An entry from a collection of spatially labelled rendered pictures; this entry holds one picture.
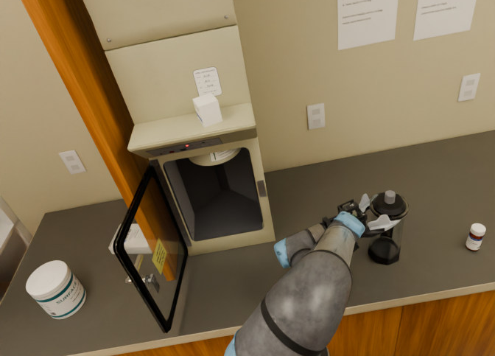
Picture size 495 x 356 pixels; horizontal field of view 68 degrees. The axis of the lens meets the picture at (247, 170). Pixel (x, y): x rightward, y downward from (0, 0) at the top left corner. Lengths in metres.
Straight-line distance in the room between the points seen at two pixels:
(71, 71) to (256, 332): 0.65
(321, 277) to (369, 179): 1.03
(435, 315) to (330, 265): 0.88
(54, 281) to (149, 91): 0.69
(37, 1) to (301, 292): 0.72
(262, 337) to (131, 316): 0.79
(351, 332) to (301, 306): 0.84
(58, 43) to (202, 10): 0.31
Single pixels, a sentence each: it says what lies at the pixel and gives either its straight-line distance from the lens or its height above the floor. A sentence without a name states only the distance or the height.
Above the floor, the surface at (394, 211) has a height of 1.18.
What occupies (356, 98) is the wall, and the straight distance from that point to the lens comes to 1.58.
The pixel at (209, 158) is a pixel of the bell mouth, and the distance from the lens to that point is 1.11.
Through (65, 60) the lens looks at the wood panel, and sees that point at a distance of 0.90.
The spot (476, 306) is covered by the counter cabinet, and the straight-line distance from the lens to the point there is 1.49.
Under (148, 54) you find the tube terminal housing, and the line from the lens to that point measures 0.95.
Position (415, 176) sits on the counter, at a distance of 1.61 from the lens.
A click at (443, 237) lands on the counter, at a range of 1.40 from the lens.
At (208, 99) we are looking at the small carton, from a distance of 0.91.
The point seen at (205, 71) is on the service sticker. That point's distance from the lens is 0.95.
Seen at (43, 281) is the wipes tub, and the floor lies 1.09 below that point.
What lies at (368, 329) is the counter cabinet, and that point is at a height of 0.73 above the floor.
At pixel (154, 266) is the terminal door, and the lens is 1.07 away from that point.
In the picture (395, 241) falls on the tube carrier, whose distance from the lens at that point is 1.22.
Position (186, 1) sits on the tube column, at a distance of 0.90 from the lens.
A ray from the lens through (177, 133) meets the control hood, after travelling 0.93.
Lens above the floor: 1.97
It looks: 38 degrees down
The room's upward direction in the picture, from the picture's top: 12 degrees counter-clockwise
